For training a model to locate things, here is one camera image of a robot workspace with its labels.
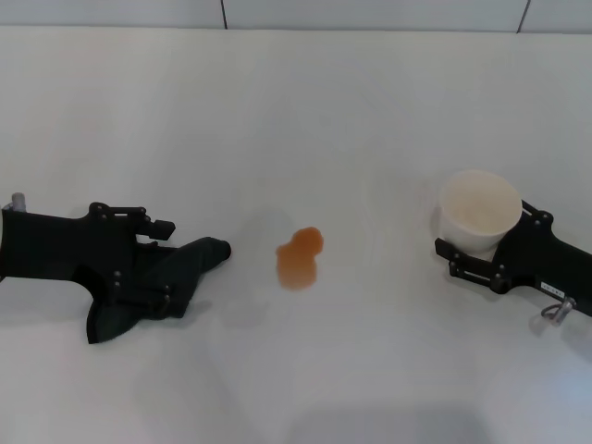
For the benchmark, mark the orange liquid stain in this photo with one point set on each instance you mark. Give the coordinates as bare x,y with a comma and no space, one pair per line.
298,261

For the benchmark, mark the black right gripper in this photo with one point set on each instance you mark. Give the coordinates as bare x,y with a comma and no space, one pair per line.
541,259

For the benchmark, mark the white paper cup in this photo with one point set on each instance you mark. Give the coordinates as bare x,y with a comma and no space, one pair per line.
476,213

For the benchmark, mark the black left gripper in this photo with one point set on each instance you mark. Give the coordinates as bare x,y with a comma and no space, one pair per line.
51,245

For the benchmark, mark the dark blue rag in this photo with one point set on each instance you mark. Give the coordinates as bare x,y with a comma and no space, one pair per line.
185,268

